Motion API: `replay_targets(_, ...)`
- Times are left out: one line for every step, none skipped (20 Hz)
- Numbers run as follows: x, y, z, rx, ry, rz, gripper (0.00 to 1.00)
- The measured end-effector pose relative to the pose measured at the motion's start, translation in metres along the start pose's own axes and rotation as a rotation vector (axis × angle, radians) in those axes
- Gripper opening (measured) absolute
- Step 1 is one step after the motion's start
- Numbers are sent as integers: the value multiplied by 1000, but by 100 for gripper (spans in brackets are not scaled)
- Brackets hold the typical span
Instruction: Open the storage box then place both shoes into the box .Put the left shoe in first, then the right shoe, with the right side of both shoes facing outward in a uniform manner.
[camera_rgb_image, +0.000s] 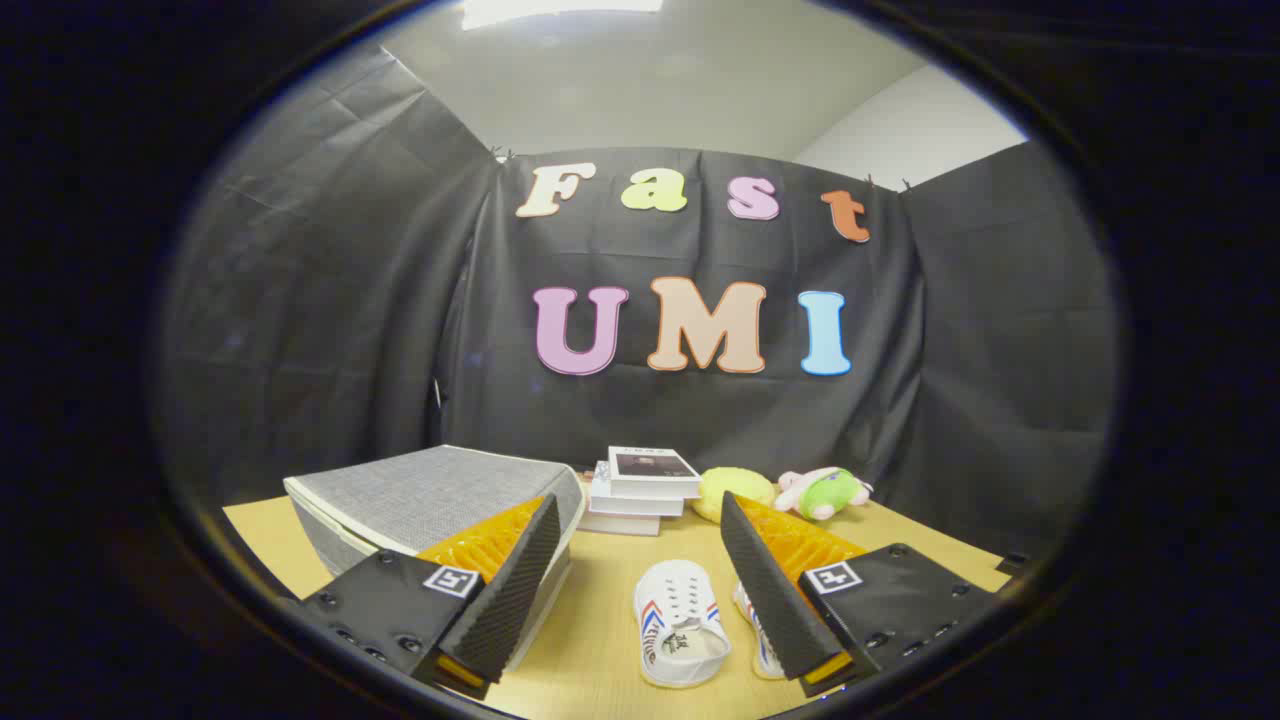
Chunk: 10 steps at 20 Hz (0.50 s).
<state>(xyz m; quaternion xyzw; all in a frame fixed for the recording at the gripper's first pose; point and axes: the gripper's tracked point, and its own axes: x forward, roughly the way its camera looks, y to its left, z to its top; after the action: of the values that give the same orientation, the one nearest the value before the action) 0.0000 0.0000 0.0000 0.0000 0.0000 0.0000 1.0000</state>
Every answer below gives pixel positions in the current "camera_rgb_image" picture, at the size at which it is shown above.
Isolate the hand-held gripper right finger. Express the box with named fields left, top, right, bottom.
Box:
left=720, top=490, right=1003, bottom=699

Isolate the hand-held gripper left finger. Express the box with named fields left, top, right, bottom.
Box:
left=298, top=492, right=563, bottom=701

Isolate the white canvas shoe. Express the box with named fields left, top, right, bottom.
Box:
left=633, top=559, right=733, bottom=689
left=732, top=581, right=787, bottom=682

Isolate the grey fabric storage box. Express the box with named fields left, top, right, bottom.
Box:
left=283, top=445, right=587, bottom=673

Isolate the yellow plush toy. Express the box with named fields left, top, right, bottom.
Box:
left=691, top=466, right=780, bottom=526

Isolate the pink and green plush toy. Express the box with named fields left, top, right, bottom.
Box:
left=775, top=465, right=875, bottom=522

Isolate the thick pale book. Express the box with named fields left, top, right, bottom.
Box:
left=577, top=509, right=662, bottom=538

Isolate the black backdrop cloth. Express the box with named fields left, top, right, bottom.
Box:
left=158, top=45, right=1121, bottom=563

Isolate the ceiling light panel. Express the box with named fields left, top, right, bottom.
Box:
left=460, top=0, right=667, bottom=31

